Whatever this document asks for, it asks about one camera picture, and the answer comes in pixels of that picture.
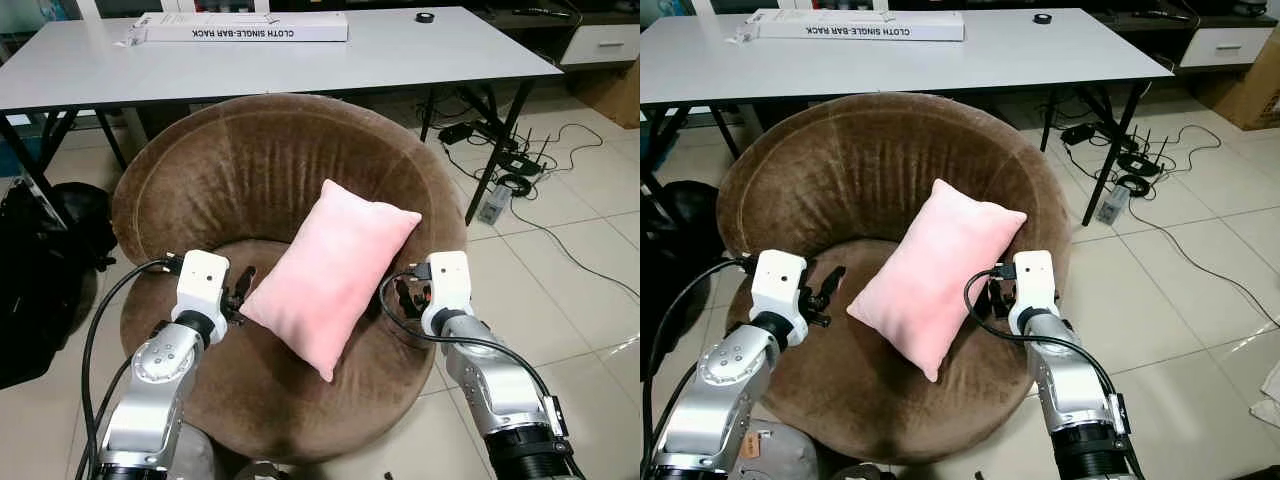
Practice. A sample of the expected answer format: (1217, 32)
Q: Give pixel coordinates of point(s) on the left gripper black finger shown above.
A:
(818, 320)
(833, 284)
(238, 320)
(245, 282)

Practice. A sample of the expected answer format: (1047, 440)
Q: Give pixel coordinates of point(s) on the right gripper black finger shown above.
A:
(994, 297)
(404, 298)

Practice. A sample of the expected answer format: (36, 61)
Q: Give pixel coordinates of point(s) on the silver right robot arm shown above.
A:
(495, 385)
(1070, 385)

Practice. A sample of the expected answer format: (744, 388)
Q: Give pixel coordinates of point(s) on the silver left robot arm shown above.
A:
(150, 400)
(720, 400)

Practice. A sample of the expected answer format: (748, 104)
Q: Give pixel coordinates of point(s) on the pink pillow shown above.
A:
(935, 270)
(330, 270)

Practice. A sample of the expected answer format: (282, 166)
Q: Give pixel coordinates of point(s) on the brown round velvet sofa chair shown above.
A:
(240, 160)
(850, 160)

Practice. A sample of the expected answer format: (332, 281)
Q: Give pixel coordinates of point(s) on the white power adapter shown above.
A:
(494, 208)
(1112, 206)

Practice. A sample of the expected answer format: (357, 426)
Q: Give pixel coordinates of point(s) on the black bag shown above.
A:
(40, 280)
(680, 260)

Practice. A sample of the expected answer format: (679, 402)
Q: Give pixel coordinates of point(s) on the grey robot torso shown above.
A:
(775, 455)

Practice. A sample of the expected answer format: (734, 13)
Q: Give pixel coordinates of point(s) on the black router with antennas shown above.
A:
(1138, 160)
(520, 165)

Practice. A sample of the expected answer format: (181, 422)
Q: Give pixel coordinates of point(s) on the black power brick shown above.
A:
(460, 132)
(1080, 133)

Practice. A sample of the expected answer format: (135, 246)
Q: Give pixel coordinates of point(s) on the white table with black legs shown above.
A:
(900, 60)
(300, 60)

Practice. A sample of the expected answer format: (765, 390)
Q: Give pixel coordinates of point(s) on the white printed cardboard box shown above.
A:
(250, 28)
(860, 27)

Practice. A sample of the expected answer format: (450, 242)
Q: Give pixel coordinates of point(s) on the brown cardboard box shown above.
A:
(1245, 95)
(615, 95)

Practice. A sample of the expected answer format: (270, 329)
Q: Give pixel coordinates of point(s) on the crumpled white cloth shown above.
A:
(1268, 412)

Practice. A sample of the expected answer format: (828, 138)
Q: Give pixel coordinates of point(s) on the white drawer cabinet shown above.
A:
(1212, 46)
(600, 45)

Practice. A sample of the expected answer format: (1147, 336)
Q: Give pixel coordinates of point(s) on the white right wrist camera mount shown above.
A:
(450, 280)
(1035, 280)

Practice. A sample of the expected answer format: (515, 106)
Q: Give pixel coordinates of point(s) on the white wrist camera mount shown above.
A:
(203, 280)
(450, 280)
(1035, 280)
(778, 282)

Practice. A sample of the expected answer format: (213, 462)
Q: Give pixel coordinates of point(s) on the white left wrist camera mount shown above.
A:
(778, 282)
(203, 280)

